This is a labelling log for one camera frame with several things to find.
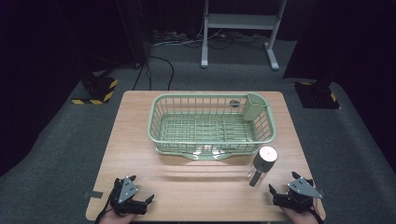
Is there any black cylindrical bottle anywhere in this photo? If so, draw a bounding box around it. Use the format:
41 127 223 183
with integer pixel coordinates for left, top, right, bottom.
247 145 279 188

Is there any green plastic dish rack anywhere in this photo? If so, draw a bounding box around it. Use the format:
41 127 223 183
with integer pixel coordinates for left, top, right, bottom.
147 92 277 157

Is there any black cable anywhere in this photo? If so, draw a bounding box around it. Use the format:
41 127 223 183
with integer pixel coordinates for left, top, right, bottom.
132 55 176 91

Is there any green utensil holder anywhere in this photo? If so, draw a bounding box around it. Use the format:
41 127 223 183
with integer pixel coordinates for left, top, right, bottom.
241 92 271 122

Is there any yellow-black striped stand base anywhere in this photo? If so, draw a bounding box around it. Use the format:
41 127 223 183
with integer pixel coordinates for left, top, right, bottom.
71 75 120 106
293 80 342 110

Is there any green drip tray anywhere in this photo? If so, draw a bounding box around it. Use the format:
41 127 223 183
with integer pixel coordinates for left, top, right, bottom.
154 147 262 161

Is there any grey tape strip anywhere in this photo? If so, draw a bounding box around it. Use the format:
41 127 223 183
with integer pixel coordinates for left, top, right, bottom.
83 189 104 200

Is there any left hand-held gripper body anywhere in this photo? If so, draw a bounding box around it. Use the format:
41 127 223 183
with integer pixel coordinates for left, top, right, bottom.
108 175 149 216

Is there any person's right hand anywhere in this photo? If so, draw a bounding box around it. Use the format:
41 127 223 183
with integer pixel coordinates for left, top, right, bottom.
280 199 321 224

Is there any dark curtain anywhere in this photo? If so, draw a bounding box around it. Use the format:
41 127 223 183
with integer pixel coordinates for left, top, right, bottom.
281 0 396 174
0 0 150 176

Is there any grey metal stand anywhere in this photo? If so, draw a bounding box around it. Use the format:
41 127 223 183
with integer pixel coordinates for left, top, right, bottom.
200 0 289 72

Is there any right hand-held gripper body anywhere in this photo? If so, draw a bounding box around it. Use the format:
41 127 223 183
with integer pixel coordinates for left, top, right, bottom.
273 176 324 214

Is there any person's left hand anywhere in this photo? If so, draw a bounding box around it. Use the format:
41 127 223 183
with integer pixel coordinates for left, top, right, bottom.
98 204 138 224

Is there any bundle of floor cables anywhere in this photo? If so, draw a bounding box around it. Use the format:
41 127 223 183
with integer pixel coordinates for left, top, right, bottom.
150 28 269 50

